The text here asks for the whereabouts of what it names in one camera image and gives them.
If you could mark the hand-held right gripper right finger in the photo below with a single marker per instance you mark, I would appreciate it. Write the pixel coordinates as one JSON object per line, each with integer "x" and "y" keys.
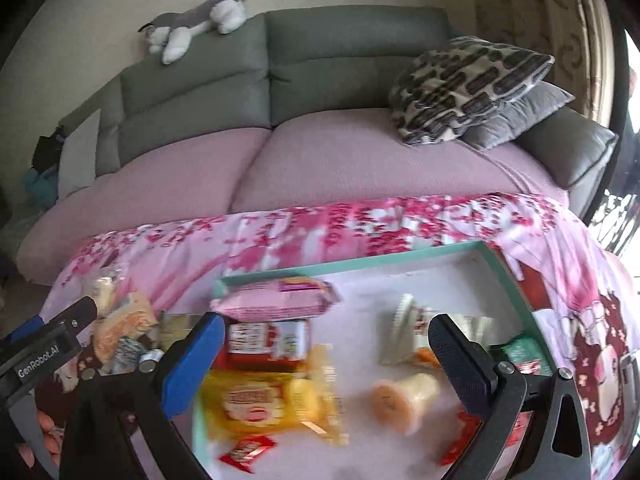
{"x": 460, "y": 360}

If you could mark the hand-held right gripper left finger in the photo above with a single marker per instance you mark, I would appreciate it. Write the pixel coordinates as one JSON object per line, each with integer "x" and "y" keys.
{"x": 192, "y": 360}

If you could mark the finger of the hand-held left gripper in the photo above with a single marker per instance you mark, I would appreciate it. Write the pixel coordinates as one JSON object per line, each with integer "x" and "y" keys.
{"x": 30, "y": 327}

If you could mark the large dark red packet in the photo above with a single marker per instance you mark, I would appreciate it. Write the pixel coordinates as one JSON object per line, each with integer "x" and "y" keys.
{"x": 265, "y": 340}

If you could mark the teal cardboard box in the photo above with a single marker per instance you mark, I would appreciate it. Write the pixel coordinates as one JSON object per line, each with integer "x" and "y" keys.
{"x": 440, "y": 285}

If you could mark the yellow bread packet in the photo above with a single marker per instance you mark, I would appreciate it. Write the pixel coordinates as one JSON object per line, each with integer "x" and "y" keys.
{"x": 260, "y": 405}

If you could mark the pink swiss roll packet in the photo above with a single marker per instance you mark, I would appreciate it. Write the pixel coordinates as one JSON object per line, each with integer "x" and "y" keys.
{"x": 270, "y": 300}

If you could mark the small red snack packet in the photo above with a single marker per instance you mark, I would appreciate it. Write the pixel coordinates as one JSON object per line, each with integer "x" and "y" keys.
{"x": 245, "y": 452}

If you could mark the person's left hand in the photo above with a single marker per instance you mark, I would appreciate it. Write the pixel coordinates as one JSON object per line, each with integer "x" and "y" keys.
{"x": 47, "y": 432}

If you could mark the clear snack packet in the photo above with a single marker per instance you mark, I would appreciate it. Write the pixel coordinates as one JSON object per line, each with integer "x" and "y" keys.
{"x": 175, "y": 330}

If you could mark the white green snack packet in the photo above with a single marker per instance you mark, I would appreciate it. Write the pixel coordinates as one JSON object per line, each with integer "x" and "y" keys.
{"x": 400, "y": 335}

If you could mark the dark green snack packet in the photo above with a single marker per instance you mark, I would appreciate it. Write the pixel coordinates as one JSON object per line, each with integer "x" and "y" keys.
{"x": 125, "y": 355}

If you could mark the round yellow wrapped cake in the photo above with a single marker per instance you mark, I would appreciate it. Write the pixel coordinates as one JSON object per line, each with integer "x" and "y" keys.
{"x": 400, "y": 402}

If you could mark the orange white snack packet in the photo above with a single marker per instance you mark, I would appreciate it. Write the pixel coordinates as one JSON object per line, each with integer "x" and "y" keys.
{"x": 125, "y": 327}

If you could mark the red flat snack packet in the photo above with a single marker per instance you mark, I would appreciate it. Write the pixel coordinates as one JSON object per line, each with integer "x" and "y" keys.
{"x": 462, "y": 440}

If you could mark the teal cloth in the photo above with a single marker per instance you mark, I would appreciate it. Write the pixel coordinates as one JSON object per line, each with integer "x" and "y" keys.
{"x": 40, "y": 187}

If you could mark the pink floral tablecloth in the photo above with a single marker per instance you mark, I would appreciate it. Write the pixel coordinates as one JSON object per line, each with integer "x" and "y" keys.
{"x": 400, "y": 230}

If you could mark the dark cloth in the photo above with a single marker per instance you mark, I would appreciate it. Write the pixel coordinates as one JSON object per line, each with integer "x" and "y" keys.
{"x": 45, "y": 152}

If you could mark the light grey cushion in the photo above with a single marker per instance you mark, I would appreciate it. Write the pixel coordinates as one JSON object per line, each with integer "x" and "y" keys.
{"x": 77, "y": 155}

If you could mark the pink sofa cover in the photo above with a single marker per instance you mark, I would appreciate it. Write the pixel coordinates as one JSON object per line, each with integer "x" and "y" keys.
{"x": 350, "y": 160}

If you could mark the grey pillow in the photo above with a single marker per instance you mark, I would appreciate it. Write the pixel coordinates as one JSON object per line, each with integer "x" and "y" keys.
{"x": 530, "y": 110}

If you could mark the black patterned pillow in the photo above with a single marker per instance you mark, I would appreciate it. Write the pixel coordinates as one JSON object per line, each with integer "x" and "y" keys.
{"x": 465, "y": 85}

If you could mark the grey sofa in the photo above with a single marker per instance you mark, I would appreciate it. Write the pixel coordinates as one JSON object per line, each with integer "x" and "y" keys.
{"x": 325, "y": 70}

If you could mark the grey white plush dog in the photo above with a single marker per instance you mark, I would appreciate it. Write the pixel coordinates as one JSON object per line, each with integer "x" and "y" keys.
{"x": 220, "y": 12}

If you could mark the patterned beige curtain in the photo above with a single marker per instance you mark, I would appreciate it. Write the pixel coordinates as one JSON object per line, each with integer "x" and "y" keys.
{"x": 565, "y": 20}

